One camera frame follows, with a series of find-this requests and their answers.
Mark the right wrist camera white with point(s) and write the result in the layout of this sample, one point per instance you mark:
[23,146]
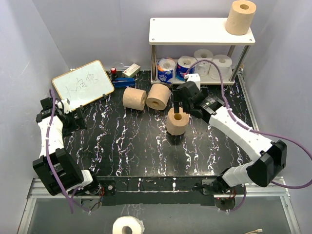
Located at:
[194,78]

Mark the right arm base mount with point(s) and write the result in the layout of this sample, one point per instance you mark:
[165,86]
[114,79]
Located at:
[212,189]

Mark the brown roll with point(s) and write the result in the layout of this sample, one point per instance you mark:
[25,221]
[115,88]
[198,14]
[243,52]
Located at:
[134,98]
[177,123]
[158,97]
[240,17]

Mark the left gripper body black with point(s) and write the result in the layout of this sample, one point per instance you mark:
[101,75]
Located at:
[70,125]

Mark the plain white paper roll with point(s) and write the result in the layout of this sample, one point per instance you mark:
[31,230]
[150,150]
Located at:
[224,63]

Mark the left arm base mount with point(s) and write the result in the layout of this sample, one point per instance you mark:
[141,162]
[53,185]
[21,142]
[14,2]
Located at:
[101,188]

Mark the light blue roll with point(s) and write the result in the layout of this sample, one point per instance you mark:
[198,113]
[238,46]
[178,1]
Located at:
[166,70]

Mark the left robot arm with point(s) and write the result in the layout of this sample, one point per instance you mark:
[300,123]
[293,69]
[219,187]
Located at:
[54,128]

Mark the red emergency stop button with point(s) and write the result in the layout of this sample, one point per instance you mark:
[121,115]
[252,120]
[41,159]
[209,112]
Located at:
[113,71]

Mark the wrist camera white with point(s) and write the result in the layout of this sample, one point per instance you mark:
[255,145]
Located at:
[194,78]
[64,105]

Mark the blue Tempo roll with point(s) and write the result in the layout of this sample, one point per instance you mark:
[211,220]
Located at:
[183,64]

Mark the white green small box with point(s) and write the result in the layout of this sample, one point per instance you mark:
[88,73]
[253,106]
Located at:
[131,71]

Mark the white patterned paper roll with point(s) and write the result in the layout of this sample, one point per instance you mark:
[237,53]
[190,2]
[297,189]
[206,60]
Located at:
[203,67]

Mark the white two-tier shelf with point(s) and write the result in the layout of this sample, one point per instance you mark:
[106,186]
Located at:
[193,32]

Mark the brown roll front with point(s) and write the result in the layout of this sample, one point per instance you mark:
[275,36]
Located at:
[240,17]
[177,123]

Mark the white roll on floor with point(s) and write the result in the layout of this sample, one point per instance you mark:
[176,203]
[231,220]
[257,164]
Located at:
[131,222]

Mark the blue stapler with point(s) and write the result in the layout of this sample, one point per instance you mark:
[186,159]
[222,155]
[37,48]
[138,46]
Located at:
[123,82]

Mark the small whiteboard wooden frame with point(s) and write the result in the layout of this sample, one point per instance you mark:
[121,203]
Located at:
[84,85]

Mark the aluminium rail frame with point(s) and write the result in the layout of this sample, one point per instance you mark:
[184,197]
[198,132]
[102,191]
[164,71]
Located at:
[155,175]

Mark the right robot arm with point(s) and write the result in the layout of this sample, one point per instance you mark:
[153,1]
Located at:
[268,158]

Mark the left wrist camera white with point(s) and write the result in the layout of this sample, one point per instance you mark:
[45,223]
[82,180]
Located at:
[64,105]

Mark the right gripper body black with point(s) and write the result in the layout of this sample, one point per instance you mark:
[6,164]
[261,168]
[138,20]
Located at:
[186,108]

